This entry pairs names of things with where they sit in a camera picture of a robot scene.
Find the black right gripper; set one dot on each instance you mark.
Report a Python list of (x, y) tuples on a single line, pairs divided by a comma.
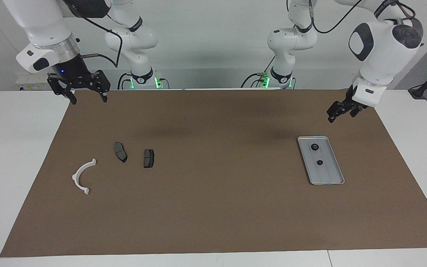
[(70, 70)]

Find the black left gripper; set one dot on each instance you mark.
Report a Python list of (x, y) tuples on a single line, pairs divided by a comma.
[(353, 102)]

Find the large black bearing gear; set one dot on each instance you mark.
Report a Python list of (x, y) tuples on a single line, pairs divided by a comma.
[(314, 147)]

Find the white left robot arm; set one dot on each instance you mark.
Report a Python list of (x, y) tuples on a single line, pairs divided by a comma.
[(380, 55)]

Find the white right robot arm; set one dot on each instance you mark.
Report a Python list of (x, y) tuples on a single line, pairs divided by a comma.
[(39, 22)]

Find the silver metal tray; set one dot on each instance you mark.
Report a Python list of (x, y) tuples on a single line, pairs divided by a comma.
[(328, 174)]

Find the white power strip box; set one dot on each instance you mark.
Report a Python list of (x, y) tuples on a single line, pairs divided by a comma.
[(28, 83)]

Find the curved dark grey brake pad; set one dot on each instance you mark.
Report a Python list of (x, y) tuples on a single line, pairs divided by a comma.
[(120, 151)]

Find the rectangular dark grey brake pad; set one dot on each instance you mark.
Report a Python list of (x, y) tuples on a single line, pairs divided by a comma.
[(149, 158)]

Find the brown table mat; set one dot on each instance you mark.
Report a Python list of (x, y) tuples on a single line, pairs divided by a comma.
[(217, 207)]

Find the white curved plastic bracket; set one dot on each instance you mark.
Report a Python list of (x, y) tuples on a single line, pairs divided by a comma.
[(75, 177)]

